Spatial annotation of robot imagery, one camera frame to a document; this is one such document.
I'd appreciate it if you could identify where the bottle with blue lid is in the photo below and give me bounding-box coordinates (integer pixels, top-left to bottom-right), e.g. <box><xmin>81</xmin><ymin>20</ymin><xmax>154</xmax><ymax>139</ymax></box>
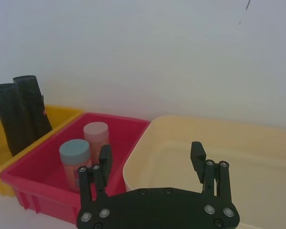
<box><xmin>59</xmin><ymin>139</ymin><xmax>91</xmax><ymax>193</ymax></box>

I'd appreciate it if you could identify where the bottle with pink lid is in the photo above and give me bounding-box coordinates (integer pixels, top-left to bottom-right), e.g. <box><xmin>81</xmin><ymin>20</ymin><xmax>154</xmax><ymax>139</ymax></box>
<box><xmin>82</xmin><ymin>122</ymin><xmax>110</xmax><ymax>167</ymax></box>

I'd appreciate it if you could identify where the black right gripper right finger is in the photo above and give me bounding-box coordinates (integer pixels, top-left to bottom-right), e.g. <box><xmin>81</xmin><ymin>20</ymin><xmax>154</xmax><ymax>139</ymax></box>
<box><xmin>190</xmin><ymin>141</ymin><xmax>236</xmax><ymax>219</ymax></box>

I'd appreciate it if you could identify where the red plastic bin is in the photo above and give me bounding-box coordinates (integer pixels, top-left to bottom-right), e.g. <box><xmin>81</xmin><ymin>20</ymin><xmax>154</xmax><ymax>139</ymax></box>
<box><xmin>0</xmin><ymin>112</ymin><xmax>151</xmax><ymax>221</ymax></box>

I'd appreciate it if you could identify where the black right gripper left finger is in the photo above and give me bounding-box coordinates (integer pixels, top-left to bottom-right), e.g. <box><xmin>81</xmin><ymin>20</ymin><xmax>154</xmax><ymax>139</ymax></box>
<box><xmin>76</xmin><ymin>144</ymin><xmax>114</xmax><ymax>222</ymax></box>

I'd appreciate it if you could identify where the cream plastic bin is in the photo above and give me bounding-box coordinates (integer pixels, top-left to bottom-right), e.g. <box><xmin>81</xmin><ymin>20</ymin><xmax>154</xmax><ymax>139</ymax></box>
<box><xmin>123</xmin><ymin>115</ymin><xmax>286</xmax><ymax>229</ymax></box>

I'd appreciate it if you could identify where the yellow plastic bin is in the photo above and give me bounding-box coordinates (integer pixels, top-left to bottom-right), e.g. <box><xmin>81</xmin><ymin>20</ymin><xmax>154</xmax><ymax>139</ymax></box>
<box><xmin>0</xmin><ymin>104</ymin><xmax>83</xmax><ymax>198</ymax></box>

